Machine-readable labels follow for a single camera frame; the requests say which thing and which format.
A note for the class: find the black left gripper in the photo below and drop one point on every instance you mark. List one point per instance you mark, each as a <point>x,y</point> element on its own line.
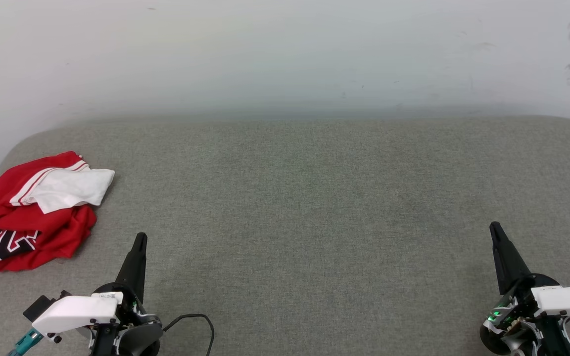
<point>127,309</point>

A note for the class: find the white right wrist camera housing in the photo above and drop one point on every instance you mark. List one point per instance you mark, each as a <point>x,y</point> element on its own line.
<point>569,299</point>

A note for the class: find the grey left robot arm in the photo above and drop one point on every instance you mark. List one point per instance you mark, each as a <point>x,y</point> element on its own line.
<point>141,338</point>

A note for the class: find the grey fabric sofa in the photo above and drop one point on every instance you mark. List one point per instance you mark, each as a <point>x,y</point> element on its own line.
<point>290,222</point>

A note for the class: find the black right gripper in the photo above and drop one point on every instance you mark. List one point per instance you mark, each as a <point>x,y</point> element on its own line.
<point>510,311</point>

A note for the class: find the red shirt with white sleeve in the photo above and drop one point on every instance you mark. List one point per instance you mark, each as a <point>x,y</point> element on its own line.
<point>57,232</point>

